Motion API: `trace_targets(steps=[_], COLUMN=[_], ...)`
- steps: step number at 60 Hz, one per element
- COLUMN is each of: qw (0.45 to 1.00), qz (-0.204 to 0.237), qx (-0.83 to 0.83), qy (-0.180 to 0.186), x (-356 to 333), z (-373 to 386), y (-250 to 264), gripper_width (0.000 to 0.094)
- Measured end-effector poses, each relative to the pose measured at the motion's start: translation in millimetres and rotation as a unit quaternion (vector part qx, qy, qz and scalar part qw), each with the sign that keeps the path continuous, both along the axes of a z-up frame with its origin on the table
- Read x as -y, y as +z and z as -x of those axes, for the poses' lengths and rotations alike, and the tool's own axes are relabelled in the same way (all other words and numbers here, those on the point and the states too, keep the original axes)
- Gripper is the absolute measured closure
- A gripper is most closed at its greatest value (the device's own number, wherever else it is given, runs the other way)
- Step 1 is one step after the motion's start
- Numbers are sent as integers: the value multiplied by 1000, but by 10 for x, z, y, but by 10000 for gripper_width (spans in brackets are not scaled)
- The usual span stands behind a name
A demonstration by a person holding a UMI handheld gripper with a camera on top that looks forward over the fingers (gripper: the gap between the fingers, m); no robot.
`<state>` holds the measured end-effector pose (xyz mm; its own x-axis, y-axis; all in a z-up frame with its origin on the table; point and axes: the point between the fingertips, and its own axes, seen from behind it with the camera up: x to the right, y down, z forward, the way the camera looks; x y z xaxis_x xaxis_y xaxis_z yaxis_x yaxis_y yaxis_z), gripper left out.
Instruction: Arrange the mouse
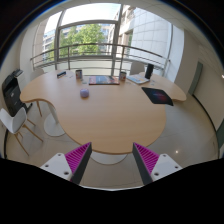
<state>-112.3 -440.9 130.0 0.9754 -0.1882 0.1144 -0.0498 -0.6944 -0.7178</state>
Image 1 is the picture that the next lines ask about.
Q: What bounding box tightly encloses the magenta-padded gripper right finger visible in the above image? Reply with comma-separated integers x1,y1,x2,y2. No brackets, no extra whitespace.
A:
132,142,184,186

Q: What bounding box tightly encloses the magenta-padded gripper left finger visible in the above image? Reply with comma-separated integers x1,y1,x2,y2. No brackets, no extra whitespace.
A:
39,142,93,185

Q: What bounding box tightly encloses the black mouse pad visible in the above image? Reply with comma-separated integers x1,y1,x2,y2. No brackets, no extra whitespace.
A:
141,86,175,107

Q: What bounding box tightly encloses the white round table base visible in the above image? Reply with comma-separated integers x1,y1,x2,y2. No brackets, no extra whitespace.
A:
43,99,66,138
90,151,128,166

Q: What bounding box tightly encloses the white chair with wooden legs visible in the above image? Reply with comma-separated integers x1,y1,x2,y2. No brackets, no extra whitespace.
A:
0,106,44,156

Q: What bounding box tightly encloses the black and white printer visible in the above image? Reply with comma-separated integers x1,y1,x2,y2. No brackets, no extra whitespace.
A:
1,68,33,117

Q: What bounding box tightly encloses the grey door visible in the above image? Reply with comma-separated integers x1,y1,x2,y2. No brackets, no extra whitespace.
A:
188,61,204,98

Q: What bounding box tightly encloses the black cylindrical bottle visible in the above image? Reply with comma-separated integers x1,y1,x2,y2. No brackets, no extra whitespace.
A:
144,63,155,80

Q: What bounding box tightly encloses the red magazine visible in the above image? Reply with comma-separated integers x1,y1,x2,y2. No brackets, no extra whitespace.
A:
88,75,120,86

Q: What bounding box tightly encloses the metal balcony railing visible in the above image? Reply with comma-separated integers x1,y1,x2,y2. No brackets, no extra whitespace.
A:
29,42,171,76

